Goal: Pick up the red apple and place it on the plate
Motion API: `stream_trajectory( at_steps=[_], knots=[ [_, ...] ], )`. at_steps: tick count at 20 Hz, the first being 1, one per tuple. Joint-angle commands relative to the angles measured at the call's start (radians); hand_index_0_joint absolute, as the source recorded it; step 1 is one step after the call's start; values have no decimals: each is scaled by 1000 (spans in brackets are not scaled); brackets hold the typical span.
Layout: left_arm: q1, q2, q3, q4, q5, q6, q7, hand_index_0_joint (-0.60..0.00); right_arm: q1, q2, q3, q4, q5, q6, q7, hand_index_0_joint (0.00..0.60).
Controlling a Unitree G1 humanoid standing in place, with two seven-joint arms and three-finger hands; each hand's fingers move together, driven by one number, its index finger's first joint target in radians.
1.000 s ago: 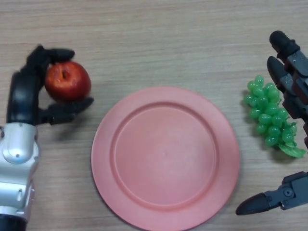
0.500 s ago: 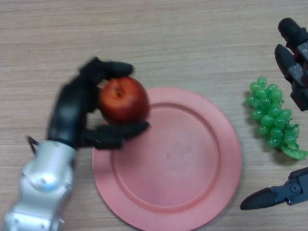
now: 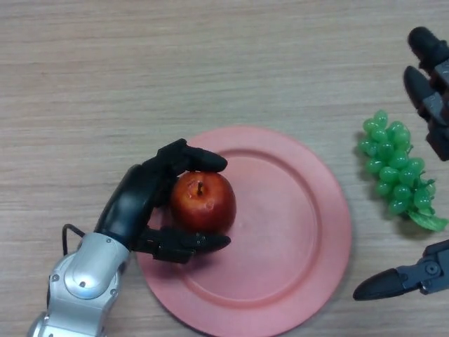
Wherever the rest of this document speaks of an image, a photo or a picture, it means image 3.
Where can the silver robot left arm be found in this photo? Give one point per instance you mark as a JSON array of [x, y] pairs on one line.
[[80, 281]]

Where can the red apple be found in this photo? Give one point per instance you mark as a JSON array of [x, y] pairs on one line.
[[203, 203]]

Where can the green grape bunch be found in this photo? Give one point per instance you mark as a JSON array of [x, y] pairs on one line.
[[393, 172]]

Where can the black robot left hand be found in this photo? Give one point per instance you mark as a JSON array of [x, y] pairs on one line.
[[129, 203]]

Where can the pink round plate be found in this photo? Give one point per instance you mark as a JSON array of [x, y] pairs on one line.
[[277, 238]]

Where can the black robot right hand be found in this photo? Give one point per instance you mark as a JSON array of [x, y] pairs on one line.
[[431, 102]]

